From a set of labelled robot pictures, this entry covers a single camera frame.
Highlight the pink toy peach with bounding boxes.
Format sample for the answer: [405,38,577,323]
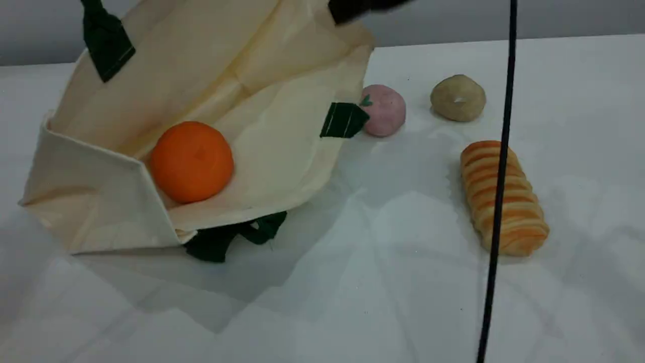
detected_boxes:
[360,84,407,138]

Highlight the orange toy fruit with stem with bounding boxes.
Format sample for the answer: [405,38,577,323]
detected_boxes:
[149,121,235,205]

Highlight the beige round toy doughnut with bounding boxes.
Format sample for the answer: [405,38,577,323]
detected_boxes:
[430,75,487,123]

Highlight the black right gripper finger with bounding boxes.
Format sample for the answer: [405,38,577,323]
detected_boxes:
[328,0,416,26]

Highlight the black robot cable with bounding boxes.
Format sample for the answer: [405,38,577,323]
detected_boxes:
[475,0,520,363]

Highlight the striped toy bread loaf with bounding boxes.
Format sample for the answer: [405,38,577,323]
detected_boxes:
[460,140,550,258]

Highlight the white canvas bag green handles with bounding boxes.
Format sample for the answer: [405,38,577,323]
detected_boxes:
[18,0,376,263]

